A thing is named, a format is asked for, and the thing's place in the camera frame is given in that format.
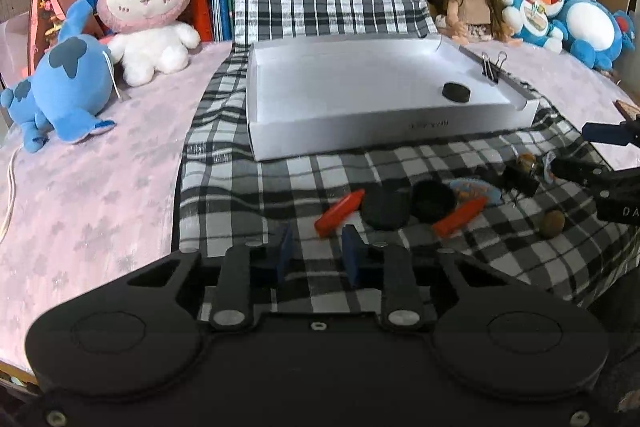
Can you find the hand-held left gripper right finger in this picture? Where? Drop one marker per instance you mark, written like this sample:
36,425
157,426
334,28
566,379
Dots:
351,257

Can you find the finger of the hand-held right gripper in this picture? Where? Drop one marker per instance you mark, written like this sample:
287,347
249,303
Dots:
610,133
585,171

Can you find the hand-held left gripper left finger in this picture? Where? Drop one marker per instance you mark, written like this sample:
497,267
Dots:
282,254

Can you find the black round puck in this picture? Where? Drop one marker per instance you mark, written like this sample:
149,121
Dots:
432,202
456,92
385,209

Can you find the black binder clip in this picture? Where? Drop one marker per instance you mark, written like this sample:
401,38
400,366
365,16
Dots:
520,181
491,68

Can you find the white cardboard box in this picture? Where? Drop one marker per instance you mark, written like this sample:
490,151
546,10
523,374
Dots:
350,82

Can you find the brown walnut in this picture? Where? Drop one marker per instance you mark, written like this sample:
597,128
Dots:
552,223

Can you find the blue cat plush white belly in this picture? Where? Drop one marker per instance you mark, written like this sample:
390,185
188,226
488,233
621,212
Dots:
592,27

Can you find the round colourful badge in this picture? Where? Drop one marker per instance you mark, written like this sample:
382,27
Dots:
475,189

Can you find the blue cat plush open mouth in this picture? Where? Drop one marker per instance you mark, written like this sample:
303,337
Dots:
535,2

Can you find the pink floral sheet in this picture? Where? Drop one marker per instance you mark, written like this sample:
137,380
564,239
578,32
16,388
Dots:
100,182

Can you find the red cylinder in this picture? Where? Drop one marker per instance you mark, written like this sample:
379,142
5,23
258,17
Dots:
202,7

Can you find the blue whale plush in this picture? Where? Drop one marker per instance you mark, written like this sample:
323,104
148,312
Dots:
70,87

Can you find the red pink bag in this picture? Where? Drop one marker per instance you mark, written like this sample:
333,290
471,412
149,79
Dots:
50,7

